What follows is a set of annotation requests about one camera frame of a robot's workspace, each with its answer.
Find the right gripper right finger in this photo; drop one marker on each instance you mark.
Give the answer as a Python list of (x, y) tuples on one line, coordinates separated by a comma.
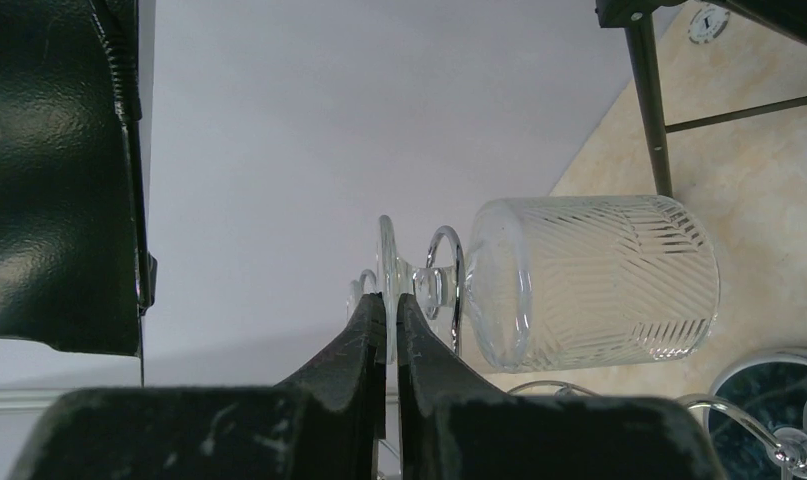
[(457, 425)]

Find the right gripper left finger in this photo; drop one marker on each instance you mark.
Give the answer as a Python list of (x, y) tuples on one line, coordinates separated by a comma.
[(321, 422)]

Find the glass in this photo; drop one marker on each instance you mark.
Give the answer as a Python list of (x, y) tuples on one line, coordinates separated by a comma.
[(561, 283), (356, 298)]

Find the chrome wine glass rack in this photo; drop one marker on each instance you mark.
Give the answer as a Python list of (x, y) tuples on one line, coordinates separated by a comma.
[(755, 414)]

